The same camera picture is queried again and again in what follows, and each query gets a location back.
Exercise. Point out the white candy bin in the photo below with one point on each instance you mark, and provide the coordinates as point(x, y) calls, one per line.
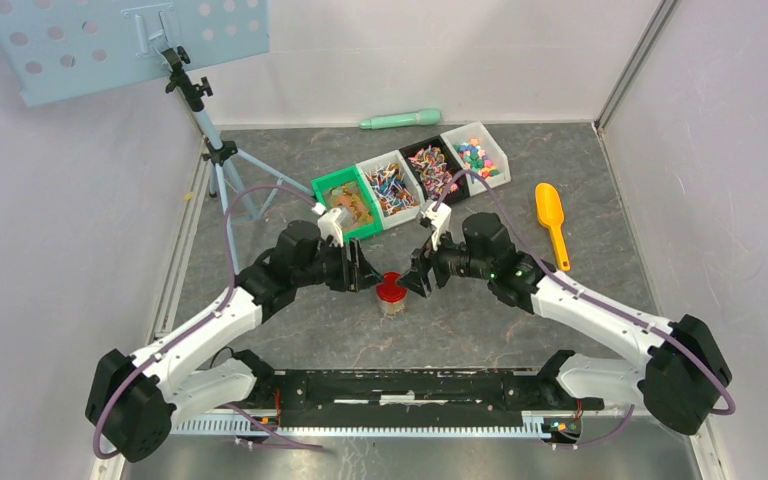
point(476, 150)

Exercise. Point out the clear plastic jar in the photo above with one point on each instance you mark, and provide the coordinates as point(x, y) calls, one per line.
point(391, 308)

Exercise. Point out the red jar lid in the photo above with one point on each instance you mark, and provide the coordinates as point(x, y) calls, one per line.
point(389, 290)

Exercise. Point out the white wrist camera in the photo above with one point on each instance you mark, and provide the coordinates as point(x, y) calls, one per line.
point(333, 223)
point(435, 216)

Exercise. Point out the light blue music stand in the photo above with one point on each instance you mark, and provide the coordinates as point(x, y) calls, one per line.
point(66, 49)

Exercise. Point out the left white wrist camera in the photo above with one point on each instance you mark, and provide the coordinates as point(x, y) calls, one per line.
point(333, 223)

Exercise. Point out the white lollipop bin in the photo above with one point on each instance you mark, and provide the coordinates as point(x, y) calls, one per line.
point(396, 194)

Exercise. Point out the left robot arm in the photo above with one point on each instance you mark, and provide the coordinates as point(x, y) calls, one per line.
point(136, 400)

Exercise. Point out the green candy bin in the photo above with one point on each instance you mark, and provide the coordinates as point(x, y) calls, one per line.
point(346, 189)

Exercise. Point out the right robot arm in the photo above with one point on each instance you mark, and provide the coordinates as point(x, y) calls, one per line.
point(675, 369)

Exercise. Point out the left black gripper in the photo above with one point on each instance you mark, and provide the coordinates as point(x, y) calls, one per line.
point(348, 278)

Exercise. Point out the mint green cylindrical handle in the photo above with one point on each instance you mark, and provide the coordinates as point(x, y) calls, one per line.
point(423, 117)

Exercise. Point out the yellow plastic scoop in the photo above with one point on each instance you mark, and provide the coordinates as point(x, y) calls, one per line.
point(551, 216)

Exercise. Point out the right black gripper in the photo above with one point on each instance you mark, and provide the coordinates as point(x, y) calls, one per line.
point(420, 260)

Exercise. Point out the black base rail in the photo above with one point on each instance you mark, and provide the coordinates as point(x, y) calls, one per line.
point(420, 398)

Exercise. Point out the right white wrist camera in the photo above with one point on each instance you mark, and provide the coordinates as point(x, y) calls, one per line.
point(435, 216)

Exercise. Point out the black lollipop bin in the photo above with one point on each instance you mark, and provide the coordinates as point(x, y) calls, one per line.
point(434, 165)

